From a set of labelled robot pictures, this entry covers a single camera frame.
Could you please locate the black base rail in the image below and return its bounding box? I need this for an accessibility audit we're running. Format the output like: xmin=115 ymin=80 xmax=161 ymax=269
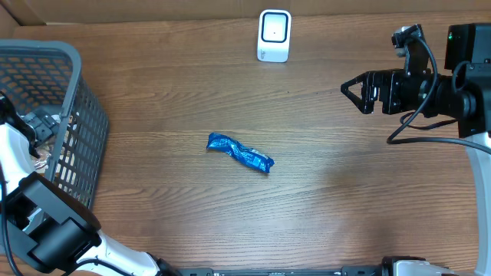
xmin=108 ymin=255 xmax=452 ymax=276

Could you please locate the cookie bag brown white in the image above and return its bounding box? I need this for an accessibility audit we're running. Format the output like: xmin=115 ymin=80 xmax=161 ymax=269
xmin=31 ymin=142 xmax=54 ymax=175

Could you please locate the grey plastic shopping basket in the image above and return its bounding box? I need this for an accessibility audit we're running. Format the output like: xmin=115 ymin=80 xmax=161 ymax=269
xmin=1 ymin=39 xmax=109 ymax=211

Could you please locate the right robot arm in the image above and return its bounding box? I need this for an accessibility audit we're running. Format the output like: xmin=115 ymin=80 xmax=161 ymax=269
xmin=341 ymin=23 xmax=490 ymax=275

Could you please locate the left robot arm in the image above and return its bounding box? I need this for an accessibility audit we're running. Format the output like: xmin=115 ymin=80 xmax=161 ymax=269
xmin=1 ymin=94 xmax=179 ymax=275

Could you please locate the white barcode scanner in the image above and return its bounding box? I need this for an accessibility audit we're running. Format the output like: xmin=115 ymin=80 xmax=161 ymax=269
xmin=257 ymin=9 xmax=292 ymax=63

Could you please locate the blue snack wrapper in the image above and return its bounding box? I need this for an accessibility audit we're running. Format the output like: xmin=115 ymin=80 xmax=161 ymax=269
xmin=206 ymin=133 xmax=275 ymax=173

